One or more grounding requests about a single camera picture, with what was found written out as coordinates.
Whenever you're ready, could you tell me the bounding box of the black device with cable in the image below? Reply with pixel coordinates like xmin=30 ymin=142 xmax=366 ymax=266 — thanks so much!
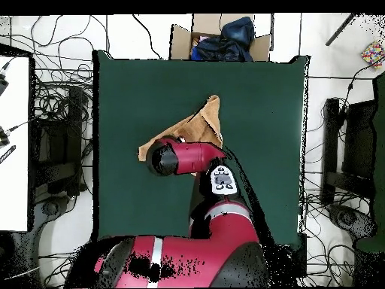
xmin=0 ymin=118 xmax=34 ymax=148

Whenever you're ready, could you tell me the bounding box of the tan terry towel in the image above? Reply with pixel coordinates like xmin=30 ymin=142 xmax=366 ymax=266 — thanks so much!
xmin=138 ymin=94 xmax=224 ymax=177

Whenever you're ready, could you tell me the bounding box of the dark green table cloth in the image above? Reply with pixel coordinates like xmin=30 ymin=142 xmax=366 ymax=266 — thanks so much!
xmin=92 ymin=50 xmax=311 ymax=246

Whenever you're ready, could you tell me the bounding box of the black strip with marks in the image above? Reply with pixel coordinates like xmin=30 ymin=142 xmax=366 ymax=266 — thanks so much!
xmin=0 ymin=144 xmax=17 ymax=165

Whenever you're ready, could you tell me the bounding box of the blue denim garment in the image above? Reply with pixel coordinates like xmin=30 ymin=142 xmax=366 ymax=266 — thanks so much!
xmin=221 ymin=16 xmax=256 ymax=49

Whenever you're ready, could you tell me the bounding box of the black box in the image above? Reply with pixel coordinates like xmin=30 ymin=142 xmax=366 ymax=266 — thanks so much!
xmin=290 ymin=233 xmax=308 ymax=278

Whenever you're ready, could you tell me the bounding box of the brown cardboard box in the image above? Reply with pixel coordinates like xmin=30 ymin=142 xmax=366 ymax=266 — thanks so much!
xmin=170 ymin=13 xmax=272 ymax=62

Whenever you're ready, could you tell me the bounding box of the black cable with connector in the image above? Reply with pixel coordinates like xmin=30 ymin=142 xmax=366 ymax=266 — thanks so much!
xmin=339 ymin=58 xmax=385 ymax=121

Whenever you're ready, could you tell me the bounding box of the multicolour spotted item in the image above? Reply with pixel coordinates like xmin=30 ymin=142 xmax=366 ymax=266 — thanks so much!
xmin=360 ymin=40 xmax=385 ymax=69

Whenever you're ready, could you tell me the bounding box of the green cloth on side table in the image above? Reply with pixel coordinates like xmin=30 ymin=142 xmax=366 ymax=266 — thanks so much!
xmin=356 ymin=71 xmax=385 ymax=254

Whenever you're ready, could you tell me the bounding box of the black stand frame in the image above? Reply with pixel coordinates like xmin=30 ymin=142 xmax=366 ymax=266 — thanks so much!
xmin=29 ymin=87 xmax=89 ymax=198
xmin=321 ymin=97 xmax=378 ymax=205

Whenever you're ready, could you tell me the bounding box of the grey stand base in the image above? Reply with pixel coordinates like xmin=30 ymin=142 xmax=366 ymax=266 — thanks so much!
xmin=32 ymin=195 xmax=76 ymax=242
xmin=327 ymin=204 xmax=377 ymax=239

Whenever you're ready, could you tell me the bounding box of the black pole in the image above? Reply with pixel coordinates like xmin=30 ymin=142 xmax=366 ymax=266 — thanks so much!
xmin=324 ymin=13 xmax=359 ymax=47

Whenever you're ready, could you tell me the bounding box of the dark navy garment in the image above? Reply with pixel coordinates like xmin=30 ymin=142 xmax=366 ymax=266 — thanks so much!
xmin=190 ymin=35 xmax=254 ymax=62

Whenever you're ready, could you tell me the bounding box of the white table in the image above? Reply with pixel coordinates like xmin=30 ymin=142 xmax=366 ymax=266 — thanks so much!
xmin=0 ymin=55 xmax=30 ymax=233

